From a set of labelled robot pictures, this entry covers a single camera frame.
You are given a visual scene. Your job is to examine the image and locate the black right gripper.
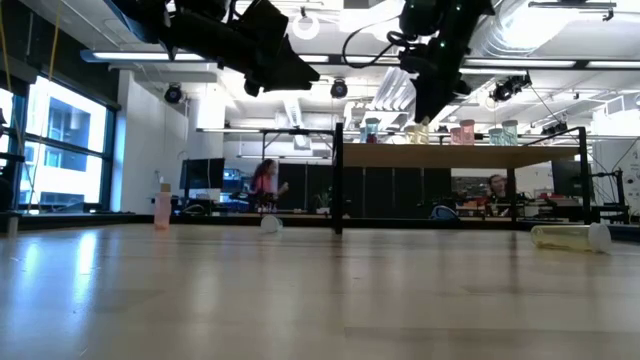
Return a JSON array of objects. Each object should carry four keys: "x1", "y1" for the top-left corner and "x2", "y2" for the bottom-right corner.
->
[{"x1": 399, "y1": 29, "x2": 471, "y2": 124}]

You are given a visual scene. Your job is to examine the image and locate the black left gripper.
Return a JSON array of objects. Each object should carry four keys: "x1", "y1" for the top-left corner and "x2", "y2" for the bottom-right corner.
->
[{"x1": 169, "y1": 0, "x2": 321, "y2": 99}]

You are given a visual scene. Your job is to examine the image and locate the blue pill bottle red pills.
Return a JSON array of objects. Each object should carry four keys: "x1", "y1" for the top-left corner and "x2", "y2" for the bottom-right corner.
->
[{"x1": 364, "y1": 117, "x2": 381, "y2": 145}]

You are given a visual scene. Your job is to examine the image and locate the green pill bottle white cap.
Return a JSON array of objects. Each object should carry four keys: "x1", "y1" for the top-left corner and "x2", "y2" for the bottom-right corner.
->
[{"x1": 501, "y1": 119, "x2": 519, "y2": 146}]

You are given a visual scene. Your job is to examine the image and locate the white ceiling conduits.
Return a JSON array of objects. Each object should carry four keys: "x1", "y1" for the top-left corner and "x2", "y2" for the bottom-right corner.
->
[{"x1": 372, "y1": 64, "x2": 419, "y2": 114}]

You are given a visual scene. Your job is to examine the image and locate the black ceiling spotlight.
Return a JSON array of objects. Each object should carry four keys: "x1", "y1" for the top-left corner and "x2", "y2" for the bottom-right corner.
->
[
  {"x1": 489, "y1": 74, "x2": 532, "y2": 104},
  {"x1": 329, "y1": 78, "x2": 350, "y2": 100},
  {"x1": 163, "y1": 83, "x2": 185, "y2": 105}
]

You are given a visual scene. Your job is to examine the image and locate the black partition panels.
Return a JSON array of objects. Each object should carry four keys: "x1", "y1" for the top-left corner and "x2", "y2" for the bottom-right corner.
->
[{"x1": 277, "y1": 163, "x2": 446, "y2": 216}]

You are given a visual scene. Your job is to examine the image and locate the person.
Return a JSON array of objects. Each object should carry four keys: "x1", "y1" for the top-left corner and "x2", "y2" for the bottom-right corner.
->
[
  {"x1": 249, "y1": 158, "x2": 290, "y2": 211},
  {"x1": 487, "y1": 173, "x2": 507, "y2": 201}
]

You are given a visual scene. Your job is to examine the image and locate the blue round object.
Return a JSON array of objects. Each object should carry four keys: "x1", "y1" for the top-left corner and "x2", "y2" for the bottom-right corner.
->
[{"x1": 430, "y1": 204, "x2": 459, "y2": 221}]

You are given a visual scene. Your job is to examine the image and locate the small background potted plant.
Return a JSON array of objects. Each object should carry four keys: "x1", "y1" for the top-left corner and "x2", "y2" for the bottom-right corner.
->
[{"x1": 314, "y1": 188, "x2": 334, "y2": 214}]

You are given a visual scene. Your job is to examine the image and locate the black computer monitor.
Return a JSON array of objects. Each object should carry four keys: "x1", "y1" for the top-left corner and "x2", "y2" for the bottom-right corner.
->
[{"x1": 179, "y1": 157, "x2": 226, "y2": 191}]

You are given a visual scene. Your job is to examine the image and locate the long linear ceiling light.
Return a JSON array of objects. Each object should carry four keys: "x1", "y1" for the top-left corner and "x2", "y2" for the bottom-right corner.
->
[{"x1": 79, "y1": 48, "x2": 640, "y2": 70}]

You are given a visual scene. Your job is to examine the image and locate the white whiteboard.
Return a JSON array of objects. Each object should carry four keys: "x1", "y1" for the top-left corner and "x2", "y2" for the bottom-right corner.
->
[{"x1": 592, "y1": 139, "x2": 640, "y2": 214}]

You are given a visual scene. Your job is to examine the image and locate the black office chair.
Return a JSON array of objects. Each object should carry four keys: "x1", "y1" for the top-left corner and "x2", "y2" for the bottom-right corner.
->
[{"x1": 0, "y1": 152, "x2": 29, "y2": 212}]

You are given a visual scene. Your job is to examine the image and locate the white ring ceiling lamp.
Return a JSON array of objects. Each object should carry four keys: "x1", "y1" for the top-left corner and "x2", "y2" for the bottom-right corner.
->
[{"x1": 292, "y1": 12, "x2": 321, "y2": 41}]

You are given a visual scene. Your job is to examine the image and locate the wooden shelf black metal frame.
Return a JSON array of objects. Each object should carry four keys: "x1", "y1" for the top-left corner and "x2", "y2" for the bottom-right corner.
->
[{"x1": 332, "y1": 122, "x2": 591, "y2": 235}]

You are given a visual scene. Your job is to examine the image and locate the black background workbench frame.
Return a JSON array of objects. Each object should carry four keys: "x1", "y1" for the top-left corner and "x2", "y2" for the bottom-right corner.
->
[{"x1": 197, "y1": 127, "x2": 335, "y2": 216}]

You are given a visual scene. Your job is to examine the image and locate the silver ventilation duct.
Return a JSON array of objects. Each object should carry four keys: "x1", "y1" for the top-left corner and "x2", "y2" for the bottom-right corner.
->
[{"x1": 464, "y1": 0, "x2": 566, "y2": 104}]

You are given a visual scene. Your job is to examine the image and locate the black metal rig frame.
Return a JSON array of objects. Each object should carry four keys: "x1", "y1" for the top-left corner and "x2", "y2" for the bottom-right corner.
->
[{"x1": 0, "y1": 212, "x2": 640, "y2": 234}]

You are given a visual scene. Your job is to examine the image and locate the large window blue frame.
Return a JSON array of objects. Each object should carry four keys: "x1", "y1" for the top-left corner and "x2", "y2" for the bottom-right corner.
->
[{"x1": 0, "y1": 74, "x2": 119, "y2": 214}]

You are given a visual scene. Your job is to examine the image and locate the yellow cable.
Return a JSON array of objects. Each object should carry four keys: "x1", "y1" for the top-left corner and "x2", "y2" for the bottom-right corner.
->
[{"x1": 0, "y1": 0, "x2": 64, "y2": 211}]

